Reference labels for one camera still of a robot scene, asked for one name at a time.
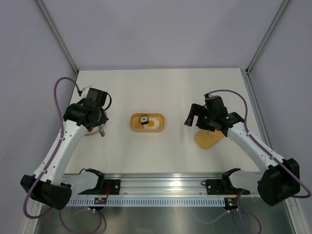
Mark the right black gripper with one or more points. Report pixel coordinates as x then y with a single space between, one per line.
198 110

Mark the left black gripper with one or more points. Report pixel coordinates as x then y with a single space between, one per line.
103 120

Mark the round printed food plate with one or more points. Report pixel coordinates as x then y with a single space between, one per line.
93 130

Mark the yellow lunch box base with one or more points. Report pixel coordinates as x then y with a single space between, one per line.
136 126

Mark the fried egg toy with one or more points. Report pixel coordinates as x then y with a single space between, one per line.
153 124

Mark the sushi roll toy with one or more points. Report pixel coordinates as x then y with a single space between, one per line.
144 120

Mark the metal food tongs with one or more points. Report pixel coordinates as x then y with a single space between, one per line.
101 131

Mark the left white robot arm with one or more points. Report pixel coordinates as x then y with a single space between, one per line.
46 185

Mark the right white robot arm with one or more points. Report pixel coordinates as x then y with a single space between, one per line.
279 177

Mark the yellow lunch box lid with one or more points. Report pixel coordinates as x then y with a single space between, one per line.
207 139

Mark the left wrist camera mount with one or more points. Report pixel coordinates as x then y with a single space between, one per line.
84 91

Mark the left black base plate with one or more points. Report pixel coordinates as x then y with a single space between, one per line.
110 186

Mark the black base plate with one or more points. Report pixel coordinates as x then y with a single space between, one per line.
110 186
219 187

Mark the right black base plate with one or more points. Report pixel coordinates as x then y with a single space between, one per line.
219 187

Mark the aluminium mounting rail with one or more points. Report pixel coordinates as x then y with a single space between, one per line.
163 184

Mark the white slotted cable duct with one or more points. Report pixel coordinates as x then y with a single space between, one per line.
88 201

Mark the left aluminium frame post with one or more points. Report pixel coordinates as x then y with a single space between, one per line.
56 34

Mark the aluminium frame post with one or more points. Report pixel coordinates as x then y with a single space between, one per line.
268 34
56 34

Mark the right aluminium frame post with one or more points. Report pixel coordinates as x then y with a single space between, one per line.
268 34

